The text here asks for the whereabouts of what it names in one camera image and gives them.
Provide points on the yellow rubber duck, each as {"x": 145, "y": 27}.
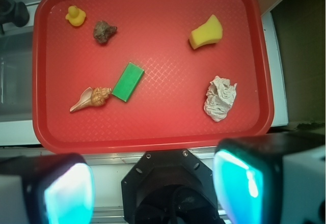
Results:
{"x": 75, "y": 16}

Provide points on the crumpled beige paper ball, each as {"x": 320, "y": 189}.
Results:
{"x": 220, "y": 98}

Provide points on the black octagonal mount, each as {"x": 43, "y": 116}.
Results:
{"x": 171, "y": 186}

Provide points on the yellow sponge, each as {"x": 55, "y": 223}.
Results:
{"x": 211, "y": 32}

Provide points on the brown rock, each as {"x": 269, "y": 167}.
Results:
{"x": 103, "y": 31}

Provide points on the black knob object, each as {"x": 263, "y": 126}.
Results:
{"x": 13, "y": 12}

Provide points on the red plastic tray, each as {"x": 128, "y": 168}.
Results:
{"x": 166, "y": 109}

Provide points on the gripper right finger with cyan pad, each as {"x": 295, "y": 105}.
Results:
{"x": 272, "y": 178}

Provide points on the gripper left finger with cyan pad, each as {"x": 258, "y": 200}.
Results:
{"x": 47, "y": 189}

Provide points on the spiral seashell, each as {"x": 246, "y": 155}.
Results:
{"x": 92, "y": 97}

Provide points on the green rectangular block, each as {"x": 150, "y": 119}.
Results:
{"x": 128, "y": 82}

